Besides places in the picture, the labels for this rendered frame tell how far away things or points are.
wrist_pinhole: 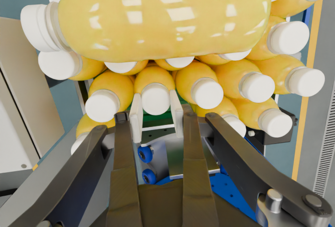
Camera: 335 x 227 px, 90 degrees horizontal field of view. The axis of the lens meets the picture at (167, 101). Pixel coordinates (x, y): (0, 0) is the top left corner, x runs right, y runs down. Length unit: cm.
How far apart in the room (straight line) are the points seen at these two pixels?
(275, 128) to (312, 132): 190
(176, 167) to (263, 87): 22
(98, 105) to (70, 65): 6
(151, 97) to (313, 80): 22
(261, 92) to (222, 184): 26
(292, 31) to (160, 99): 18
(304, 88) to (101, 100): 27
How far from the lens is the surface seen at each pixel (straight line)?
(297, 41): 27
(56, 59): 23
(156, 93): 21
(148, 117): 45
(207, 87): 22
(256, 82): 25
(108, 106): 23
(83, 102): 37
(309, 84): 30
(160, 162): 49
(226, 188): 45
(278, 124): 30
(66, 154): 113
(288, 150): 215
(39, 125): 33
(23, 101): 31
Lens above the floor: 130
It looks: 69 degrees down
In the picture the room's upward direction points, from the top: 165 degrees clockwise
